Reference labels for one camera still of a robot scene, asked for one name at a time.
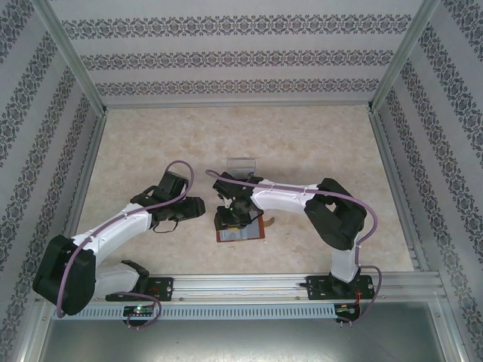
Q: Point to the clear acrylic card stand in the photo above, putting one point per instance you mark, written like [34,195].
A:
[235,164]

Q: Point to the brown leather card holder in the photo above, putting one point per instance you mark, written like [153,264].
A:
[259,230]

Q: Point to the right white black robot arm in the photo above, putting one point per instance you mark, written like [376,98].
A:
[283,198]

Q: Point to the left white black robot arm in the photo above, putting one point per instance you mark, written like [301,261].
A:
[113,230]

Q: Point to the grey metal panel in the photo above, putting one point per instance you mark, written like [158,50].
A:
[241,339]

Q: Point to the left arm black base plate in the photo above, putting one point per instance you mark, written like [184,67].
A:
[164,286]

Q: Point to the aluminium mounting rail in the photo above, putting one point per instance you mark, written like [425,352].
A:
[241,286]

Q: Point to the aluminium table side rail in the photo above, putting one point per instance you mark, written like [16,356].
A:
[82,188]
[397,188]

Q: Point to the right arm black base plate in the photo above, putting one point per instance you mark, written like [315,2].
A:
[317,286]

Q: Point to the aluminium upright frame post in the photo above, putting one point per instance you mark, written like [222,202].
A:
[400,56]
[73,56]

